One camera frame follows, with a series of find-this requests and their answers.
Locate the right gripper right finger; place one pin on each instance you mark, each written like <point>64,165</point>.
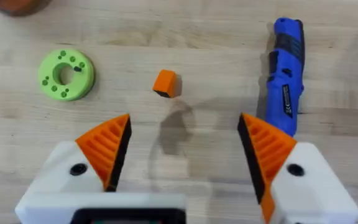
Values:
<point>278,161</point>

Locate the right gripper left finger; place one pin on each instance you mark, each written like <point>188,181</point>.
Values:
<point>104,149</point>

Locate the black screw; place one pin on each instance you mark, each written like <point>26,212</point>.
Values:
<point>77,68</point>

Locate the blue electric screwdriver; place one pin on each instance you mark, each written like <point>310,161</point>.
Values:
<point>286,74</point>

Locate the green disc with holes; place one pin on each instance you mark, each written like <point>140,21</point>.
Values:
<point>66,74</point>

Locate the orange ribbed wedge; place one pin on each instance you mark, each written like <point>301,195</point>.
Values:
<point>165,83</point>

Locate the brown round tub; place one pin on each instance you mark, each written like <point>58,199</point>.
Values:
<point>14,6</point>

